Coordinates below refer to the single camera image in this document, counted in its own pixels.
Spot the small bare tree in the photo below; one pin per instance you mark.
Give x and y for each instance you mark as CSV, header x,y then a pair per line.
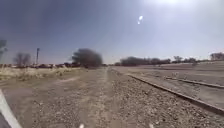
x,y
22,60

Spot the robot's own part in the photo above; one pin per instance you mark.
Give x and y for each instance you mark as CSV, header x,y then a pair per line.
x,y
151,126
81,126

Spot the short pole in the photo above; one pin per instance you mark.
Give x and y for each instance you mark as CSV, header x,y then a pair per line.
x,y
37,55

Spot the grey-brown gravel ground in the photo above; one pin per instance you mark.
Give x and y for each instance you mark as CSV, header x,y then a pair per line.
x,y
100,100

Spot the row of distant trees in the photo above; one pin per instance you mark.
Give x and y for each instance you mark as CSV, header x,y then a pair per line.
x,y
140,61

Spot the dark bushy tree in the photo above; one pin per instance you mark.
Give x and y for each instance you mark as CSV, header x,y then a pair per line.
x,y
87,58

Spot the railway track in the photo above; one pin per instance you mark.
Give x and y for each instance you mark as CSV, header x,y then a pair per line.
x,y
173,93
196,82

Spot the dry yellow grass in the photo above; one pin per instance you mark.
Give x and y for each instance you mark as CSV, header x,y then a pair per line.
x,y
26,73

